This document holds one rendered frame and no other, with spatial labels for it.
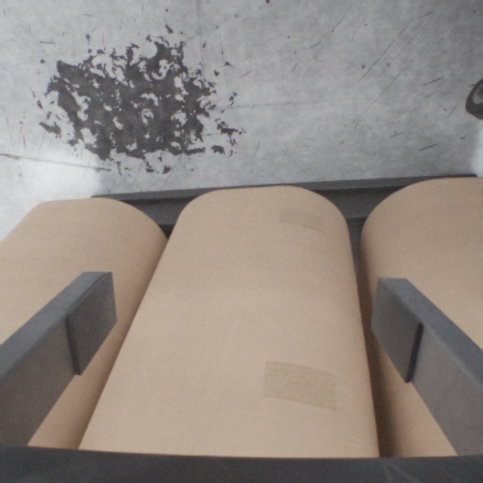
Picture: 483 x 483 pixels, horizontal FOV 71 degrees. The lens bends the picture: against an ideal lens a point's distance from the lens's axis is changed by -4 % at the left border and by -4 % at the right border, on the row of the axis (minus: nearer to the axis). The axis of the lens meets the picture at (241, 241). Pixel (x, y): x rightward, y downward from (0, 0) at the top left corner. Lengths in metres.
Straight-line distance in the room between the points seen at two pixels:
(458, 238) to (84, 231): 0.71
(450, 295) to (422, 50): 0.54
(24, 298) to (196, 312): 0.32
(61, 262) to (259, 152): 0.55
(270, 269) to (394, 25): 0.57
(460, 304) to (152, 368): 0.42
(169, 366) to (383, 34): 0.76
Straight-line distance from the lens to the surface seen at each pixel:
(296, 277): 0.55
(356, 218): 0.86
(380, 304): 0.17
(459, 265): 0.61
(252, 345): 0.47
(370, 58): 0.89
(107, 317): 0.17
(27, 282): 0.74
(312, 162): 0.96
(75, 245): 0.78
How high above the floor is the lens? 0.85
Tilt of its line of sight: 49 degrees down
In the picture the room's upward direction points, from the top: 168 degrees counter-clockwise
